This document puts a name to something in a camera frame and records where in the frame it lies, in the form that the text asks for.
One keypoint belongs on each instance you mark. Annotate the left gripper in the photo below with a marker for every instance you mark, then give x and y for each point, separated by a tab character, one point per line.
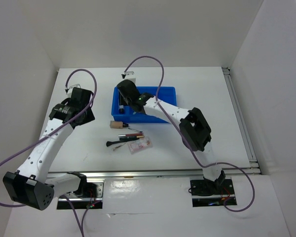
90	117

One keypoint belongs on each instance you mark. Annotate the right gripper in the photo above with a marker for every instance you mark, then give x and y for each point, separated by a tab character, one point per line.
134	85

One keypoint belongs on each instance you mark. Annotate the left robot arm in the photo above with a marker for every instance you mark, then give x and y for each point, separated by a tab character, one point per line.
29	185

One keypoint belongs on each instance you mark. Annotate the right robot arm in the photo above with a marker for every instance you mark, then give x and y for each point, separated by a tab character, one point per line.
192	126

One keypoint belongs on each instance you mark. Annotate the black makeup brush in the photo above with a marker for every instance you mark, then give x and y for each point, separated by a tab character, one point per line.
123	140

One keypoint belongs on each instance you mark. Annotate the clear tube black cap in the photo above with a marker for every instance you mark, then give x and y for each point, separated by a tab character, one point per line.
121	110

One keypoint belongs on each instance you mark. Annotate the clear packet with print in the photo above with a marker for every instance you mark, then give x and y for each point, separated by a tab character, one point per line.
139	145

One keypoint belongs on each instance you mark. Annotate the aluminium rail front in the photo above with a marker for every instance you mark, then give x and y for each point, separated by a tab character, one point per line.
156	173

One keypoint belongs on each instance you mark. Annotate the aluminium rail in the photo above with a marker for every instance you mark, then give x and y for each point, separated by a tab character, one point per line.
156	173
254	165

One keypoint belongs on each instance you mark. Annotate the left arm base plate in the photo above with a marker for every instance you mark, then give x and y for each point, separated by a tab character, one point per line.
91	198

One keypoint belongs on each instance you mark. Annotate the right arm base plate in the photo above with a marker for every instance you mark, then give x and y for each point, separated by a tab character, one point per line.
204	196

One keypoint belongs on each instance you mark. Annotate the aluminium rail right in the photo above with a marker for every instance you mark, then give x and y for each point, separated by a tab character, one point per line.
254	165

